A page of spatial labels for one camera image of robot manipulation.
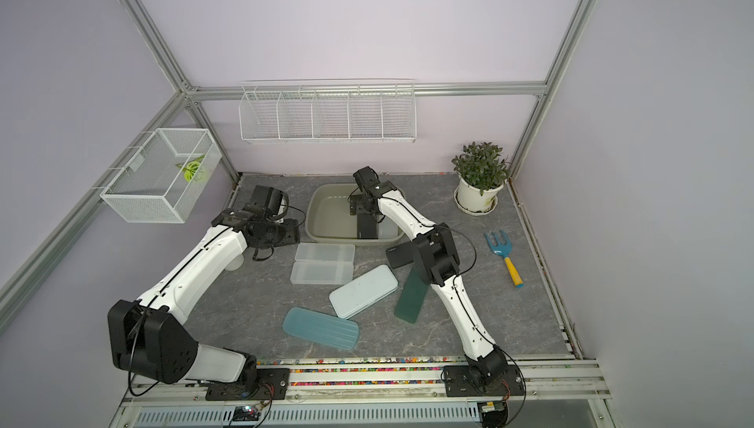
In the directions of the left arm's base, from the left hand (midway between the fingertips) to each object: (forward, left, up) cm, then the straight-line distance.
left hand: (290, 237), depth 83 cm
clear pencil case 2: (-4, -7, -15) cm, 17 cm away
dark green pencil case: (-14, -34, -15) cm, 40 cm away
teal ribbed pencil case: (-21, -8, -17) cm, 28 cm away
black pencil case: (-1, -32, -13) cm, 35 cm away
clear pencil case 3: (+10, -28, -14) cm, 33 cm away
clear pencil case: (+3, -7, -15) cm, 17 cm away
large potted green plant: (+19, -61, +2) cm, 64 cm away
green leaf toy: (+16, +26, +14) cm, 34 cm away
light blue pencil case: (-13, -16, -14) cm, 25 cm away
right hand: (+19, -21, -11) cm, 31 cm away
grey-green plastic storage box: (+16, -8, -16) cm, 24 cm away
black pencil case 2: (+11, -22, -13) cm, 28 cm away
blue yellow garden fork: (0, -67, -16) cm, 69 cm away
